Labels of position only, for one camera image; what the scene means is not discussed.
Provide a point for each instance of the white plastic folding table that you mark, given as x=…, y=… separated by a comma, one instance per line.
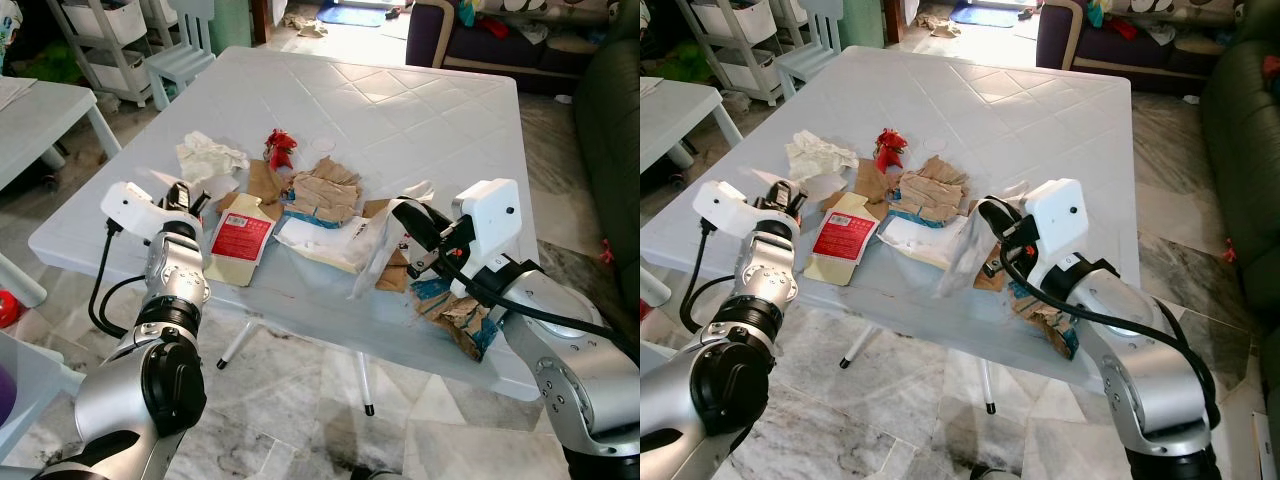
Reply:
x=400, y=120
x=1010, y=120

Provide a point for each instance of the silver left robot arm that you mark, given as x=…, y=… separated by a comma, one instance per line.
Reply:
x=165, y=285
x=760, y=285

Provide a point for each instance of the blue door mat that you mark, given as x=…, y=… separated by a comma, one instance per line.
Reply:
x=982, y=15
x=350, y=15

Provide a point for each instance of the crumpled brown blue packaging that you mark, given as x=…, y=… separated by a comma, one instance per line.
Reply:
x=460, y=320
x=1050, y=320

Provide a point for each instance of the beige cloth on floor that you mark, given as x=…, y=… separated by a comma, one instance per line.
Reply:
x=935, y=24
x=303, y=24

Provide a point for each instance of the green leafy plant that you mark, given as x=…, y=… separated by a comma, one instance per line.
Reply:
x=685, y=65
x=55, y=65

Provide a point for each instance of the dark green sofa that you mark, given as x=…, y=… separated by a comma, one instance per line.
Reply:
x=1245, y=150
x=610, y=130

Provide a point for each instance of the pale blue child chair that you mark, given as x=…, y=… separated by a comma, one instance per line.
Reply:
x=185, y=60
x=812, y=58

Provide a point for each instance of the white shelf rack with bins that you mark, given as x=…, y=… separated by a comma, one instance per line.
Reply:
x=730, y=30
x=110, y=30

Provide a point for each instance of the crumpled white tissue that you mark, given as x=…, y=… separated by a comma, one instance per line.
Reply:
x=210, y=158
x=820, y=158

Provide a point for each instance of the crumpled brown paper bag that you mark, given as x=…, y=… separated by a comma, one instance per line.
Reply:
x=935, y=188
x=325, y=188

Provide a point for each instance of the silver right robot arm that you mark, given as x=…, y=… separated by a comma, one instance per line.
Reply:
x=1150, y=385
x=575, y=385

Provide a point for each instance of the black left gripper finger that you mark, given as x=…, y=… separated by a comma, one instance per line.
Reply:
x=197, y=198
x=792, y=196

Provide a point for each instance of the white cream plastic bag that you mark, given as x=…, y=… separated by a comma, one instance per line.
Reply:
x=920, y=240
x=320, y=243

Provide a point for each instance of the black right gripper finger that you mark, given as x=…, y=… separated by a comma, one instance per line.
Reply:
x=1003, y=222
x=425, y=265
x=999, y=268
x=422, y=222

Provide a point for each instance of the dark purple sofa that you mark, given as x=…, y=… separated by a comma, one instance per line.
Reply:
x=440, y=45
x=1070, y=45

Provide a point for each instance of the white side table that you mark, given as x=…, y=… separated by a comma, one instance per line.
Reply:
x=50, y=125
x=680, y=115

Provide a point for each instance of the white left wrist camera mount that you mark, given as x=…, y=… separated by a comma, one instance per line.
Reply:
x=135, y=210
x=725, y=208

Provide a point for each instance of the blue wrapper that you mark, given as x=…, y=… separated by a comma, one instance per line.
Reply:
x=915, y=215
x=310, y=215

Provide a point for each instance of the red cloth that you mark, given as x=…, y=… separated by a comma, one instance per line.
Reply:
x=1122, y=28
x=492, y=27

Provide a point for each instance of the small red floor scrap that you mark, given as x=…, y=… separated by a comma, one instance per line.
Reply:
x=1230, y=250
x=605, y=250

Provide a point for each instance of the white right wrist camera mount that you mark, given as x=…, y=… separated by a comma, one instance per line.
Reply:
x=1060, y=225
x=492, y=225

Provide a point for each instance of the translucent plastic bag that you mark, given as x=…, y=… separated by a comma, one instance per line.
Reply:
x=385, y=235
x=965, y=250

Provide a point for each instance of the cream packet with red label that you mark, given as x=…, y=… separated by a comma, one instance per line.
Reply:
x=843, y=240
x=240, y=240

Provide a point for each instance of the small white paper piece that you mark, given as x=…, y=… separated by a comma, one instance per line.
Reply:
x=232, y=195
x=828, y=190

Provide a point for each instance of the purple rubbish bin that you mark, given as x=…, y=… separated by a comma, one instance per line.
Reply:
x=6, y=395

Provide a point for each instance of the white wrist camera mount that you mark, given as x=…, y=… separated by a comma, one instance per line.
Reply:
x=492, y=225
x=135, y=210
x=1060, y=225
x=725, y=208

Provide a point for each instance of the red ball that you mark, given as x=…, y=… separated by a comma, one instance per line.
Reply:
x=645, y=308
x=8, y=308

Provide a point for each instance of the crumpled red wrapper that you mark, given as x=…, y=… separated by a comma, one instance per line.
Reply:
x=281, y=148
x=889, y=148

